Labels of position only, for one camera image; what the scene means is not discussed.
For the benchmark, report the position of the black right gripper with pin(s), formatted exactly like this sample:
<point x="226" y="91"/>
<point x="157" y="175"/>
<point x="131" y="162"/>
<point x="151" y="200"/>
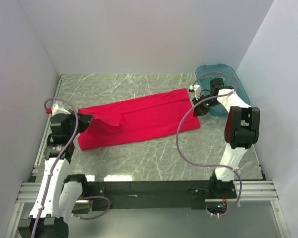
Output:
<point x="199" y="111"/>

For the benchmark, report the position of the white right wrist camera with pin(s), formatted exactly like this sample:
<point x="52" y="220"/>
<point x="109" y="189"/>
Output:
<point x="196" y="90"/>

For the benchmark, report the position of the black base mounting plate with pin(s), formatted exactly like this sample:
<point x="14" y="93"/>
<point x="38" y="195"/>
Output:
<point x="161" y="194"/>

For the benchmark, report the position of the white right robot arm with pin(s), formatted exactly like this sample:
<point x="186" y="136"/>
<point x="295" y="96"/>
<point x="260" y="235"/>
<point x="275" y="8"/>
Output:
<point x="240" y="133"/>

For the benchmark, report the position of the red t shirt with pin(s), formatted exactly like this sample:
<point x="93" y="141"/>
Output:
<point x="138" y="119"/>

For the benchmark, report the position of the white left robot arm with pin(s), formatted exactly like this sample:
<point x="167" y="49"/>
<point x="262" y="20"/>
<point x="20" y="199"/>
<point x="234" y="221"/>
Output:
<point x="58" y="191"/>

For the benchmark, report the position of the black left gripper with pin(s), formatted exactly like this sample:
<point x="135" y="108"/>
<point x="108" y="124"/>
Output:
<point x="84" y="120"/>

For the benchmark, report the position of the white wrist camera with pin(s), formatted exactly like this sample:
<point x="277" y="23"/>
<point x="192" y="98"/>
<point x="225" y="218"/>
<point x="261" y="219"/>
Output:
<point x="57" y="108"/>
<point x="196" y="90"/>

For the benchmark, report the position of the teal plastic basket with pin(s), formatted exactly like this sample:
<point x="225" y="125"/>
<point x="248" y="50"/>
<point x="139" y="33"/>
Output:
<point x="206" y="73"/>

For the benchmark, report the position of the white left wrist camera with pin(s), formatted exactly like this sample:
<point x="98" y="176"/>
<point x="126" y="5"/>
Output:
<point x="57" y="108"/>

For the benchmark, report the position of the aluminium frame rail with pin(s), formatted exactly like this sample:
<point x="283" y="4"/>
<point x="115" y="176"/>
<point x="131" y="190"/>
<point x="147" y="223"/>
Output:
<point x="257" y="190"/>

